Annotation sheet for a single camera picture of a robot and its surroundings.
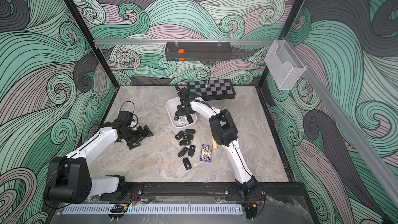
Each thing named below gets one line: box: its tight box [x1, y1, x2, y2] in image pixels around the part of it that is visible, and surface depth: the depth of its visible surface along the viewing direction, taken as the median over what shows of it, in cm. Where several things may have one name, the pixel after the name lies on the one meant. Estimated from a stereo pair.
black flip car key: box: [177, 146, 189, 158], surface depth 87 cm
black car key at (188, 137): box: [182, 134, 194, 140], surface depth 94 cm
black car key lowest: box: [182, 157, 192, 171], surface depth 83 cm
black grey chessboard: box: [187, 78, 237, 101], surface depth 117 cm
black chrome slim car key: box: [174, 110, 180, 122], surface depth 103 cm
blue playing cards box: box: [200, 144, 213, 163], surface depth 87 cm
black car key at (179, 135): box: [174, 130, 185, 141], surface depth 94 cm
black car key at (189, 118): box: [186, 114, 194, 124], surface depth 102 cm
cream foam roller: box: [211, 137, 219, 150], surface depth 89 cm
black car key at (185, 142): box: [178, 140, 191, 147], surface depth 92 cm
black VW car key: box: [188, 144, 196, 157], surface depth 88 cm
